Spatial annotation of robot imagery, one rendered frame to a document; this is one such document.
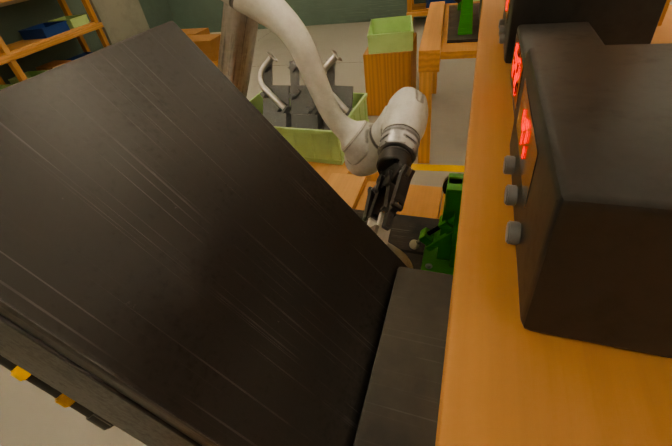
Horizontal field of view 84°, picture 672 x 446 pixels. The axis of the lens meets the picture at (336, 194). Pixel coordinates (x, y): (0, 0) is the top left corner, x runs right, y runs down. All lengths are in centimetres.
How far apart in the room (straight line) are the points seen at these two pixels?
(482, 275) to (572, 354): 5
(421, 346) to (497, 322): 34
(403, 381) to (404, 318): 9
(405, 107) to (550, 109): 71
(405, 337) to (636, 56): 40
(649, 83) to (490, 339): 14
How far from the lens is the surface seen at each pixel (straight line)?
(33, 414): 248
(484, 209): 25
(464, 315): 19
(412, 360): 52
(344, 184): 137
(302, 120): 188
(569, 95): 21
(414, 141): 85
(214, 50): 622
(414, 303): 57
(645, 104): 21
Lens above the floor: 170
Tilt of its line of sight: 37 degrees down
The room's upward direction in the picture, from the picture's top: 9 degrees counter-clockwise
